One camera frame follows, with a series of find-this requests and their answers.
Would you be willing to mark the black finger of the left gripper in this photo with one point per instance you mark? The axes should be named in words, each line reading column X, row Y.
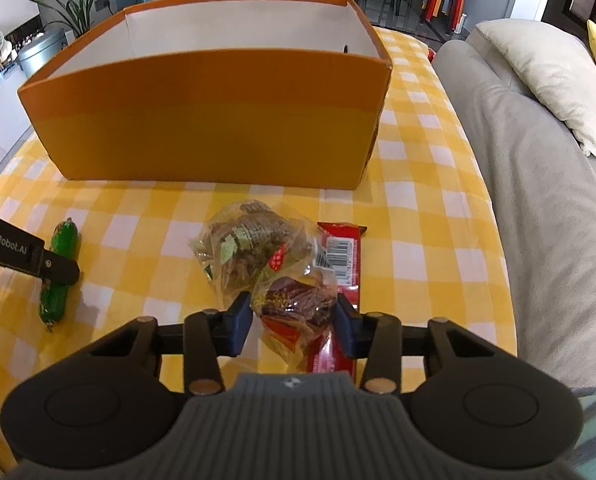
column 59, row 269

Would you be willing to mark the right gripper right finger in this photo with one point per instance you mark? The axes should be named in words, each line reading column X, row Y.
column 375, row 339

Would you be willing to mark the green sausage snack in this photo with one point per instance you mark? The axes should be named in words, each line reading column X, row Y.
column 53, row 296

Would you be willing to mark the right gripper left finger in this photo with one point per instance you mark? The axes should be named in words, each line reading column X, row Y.
column 209, row 334

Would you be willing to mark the grey metal trash bin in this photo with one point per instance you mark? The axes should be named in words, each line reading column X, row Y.
column 41, row 50

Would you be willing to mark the grey sofa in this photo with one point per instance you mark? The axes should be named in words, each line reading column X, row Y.
column 543, row 192

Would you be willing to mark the cream cushion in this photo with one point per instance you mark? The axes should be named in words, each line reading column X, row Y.
column 555, row 66

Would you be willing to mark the orange cardboard box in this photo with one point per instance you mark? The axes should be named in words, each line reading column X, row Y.
column 273, row 92

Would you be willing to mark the clear brown green snack bag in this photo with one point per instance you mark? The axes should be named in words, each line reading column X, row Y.
column 239, row 244

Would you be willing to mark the red brown snack packet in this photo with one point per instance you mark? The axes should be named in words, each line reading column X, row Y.
column 295, row 308

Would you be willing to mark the red chocolate bar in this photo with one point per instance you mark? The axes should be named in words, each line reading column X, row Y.
column 342, row 243

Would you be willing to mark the yellow checkered tablecloth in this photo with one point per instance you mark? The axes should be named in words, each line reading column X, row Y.
column 431, row 246

